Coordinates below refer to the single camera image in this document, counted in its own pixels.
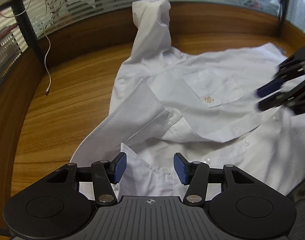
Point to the white button-up shirt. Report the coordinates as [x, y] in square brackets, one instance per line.
[192, 67]

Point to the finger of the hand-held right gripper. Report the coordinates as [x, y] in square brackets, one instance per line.
[270, 88]
[275, 101]

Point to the dark partition post with scissors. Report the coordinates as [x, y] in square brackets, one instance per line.
[282, 22]

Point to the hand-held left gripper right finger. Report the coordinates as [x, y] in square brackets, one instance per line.
[180, 168]

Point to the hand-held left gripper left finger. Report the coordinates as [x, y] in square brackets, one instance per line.
[120, 166]

